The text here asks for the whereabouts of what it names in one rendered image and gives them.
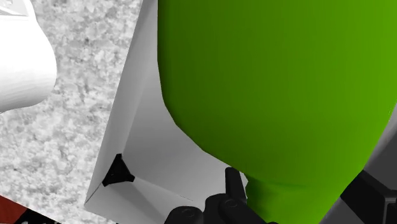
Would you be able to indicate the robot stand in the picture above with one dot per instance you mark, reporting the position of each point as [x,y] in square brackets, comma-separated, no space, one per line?
[9,211]

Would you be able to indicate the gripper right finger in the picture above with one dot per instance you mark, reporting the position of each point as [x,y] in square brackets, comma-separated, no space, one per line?
[369,192]

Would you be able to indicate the white vase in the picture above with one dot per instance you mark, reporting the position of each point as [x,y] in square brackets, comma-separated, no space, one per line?
[21,62]

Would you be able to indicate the green vase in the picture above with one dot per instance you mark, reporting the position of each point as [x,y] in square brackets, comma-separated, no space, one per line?
[263,93]

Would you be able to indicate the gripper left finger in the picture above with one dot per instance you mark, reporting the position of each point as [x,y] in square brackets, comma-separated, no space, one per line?
[229,208]

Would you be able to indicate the white tray with black corners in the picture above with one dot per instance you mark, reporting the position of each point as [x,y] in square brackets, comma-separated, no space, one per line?
[149,149]

